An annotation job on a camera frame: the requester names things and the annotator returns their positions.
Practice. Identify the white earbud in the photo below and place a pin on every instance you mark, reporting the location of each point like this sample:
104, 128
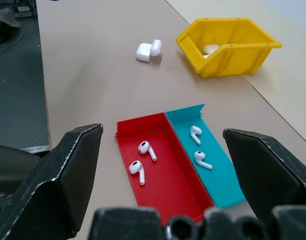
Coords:
201, 158
146, 149
137, 171
195, 133

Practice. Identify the cream table mat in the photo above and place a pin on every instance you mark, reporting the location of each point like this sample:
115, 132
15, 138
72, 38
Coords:
280, 62

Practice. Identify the dark rounded robot part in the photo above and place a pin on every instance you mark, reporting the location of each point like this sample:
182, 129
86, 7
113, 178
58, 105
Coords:
12, 165

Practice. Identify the dark bundle on floor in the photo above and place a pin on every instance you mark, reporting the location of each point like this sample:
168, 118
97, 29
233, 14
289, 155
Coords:
2, 25

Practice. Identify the yellow plastic bin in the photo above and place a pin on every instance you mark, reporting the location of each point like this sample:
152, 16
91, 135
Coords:
230, 57

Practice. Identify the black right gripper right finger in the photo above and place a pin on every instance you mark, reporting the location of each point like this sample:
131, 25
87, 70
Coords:
268, 175

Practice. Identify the teal plastic tray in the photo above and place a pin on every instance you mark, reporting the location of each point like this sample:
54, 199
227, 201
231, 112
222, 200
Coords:
212, 165

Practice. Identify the red plastic tray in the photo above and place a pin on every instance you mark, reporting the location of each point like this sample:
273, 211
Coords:
167, 172

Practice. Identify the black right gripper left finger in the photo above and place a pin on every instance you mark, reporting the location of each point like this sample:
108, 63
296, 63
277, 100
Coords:
55, 180

